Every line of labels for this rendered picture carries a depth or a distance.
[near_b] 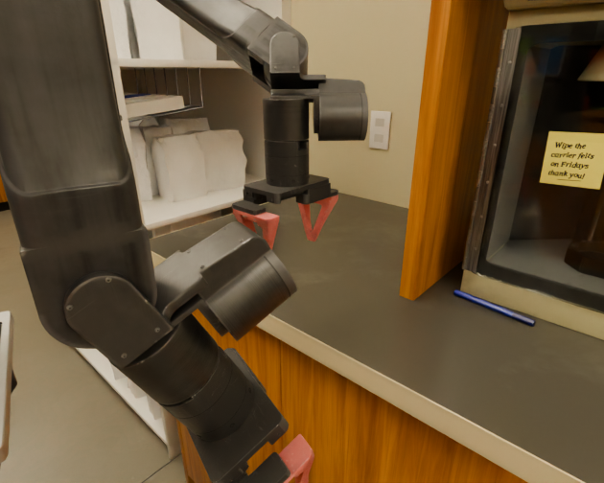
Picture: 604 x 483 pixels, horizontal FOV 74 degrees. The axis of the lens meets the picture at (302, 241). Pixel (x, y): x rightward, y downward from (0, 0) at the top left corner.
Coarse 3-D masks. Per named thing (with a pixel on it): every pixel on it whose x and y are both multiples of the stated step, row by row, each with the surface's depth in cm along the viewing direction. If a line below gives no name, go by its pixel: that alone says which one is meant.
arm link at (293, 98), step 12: (276, 96) 47; (288, 96) 47; (300, 96) 47; (312, 96) 47; (264, 108) 48; (276, 108) 47; (288, 108) 47; (300, 108) 47; (264, 120) 49; (276, 120) 47; (288, 120) 47; (300, 120) 48; (264, 132) 50; (276, 132) 48; (288, 132) 48; (300, 132) 48
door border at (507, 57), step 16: (512, 32) 58; (512, 48) 59; (512, 64) 59; (496, 96) 62; (496, 112) 62; (496, 128) 63; (496, 144) 64; (480, 160) 66; (496, 160) 64; (480, 192) 68; (480, 208) 68; (480, 224) 69; (480, 240) 70; (464, 256) 72
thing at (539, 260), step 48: (528, 48) 57; (576, 48) 54; (528, 96) 59; (576, 96) 55; (528, 144) 61; (528, 192) 63; (576, 192) 58; (528, 240) 65; (576, 240) 60; (528, 288) 67; (576, 288) 62
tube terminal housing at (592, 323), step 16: (512, 16) 58; (528, 16) 57; (544, 16) 56; (560, 16) 55; (576, 16) 54; (592, 16) 53; (464, 272) 75; (464, 288) 76; (480, 288) 74; (496, 288) 72; (512, 288) 70; (512, 304) 71; (528, 304) 69; (544, 304) 67; (560, 304) 65; (560, 320) 66; (576, 320) 64; (592, 320) 63
